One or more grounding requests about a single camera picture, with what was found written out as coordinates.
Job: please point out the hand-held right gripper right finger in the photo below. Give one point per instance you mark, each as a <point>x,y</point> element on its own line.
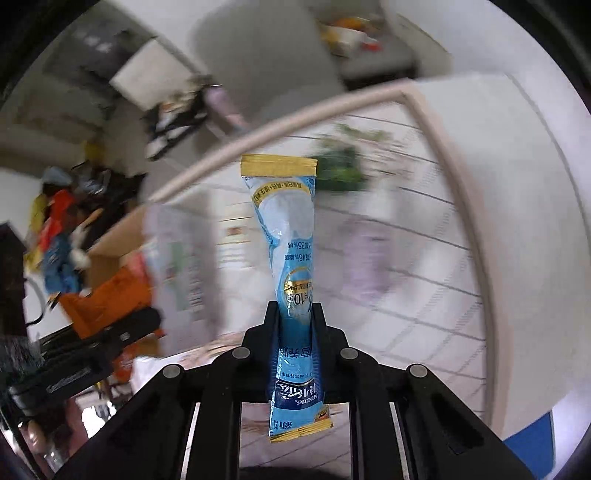
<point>319,332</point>

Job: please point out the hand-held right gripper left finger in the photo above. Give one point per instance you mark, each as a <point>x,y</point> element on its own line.
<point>274,330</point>

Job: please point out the blue stick packet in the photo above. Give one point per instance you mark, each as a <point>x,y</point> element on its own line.
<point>288,240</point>

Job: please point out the pale purple soft item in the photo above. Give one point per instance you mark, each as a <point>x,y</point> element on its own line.
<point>364,258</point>

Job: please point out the green soft item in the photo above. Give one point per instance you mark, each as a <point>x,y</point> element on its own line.
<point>339,168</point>

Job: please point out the orange packet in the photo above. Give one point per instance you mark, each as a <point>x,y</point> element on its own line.
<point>115,300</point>

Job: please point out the white checked sheet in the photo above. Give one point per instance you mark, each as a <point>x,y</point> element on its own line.
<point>429,304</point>

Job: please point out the white and green packet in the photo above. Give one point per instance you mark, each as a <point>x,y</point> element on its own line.
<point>180,263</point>

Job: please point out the cardboard box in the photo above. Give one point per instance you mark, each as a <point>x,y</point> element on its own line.
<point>113,247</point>

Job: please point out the pile of colourful clothes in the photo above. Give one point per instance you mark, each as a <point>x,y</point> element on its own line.
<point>57,230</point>

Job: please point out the black and white shoes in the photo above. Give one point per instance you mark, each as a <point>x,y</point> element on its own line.
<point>173,122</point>

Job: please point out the blue mat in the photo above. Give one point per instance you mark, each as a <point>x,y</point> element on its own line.
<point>533,443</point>

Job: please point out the grey shelf with toys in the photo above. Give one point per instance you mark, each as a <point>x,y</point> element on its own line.
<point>364,41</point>

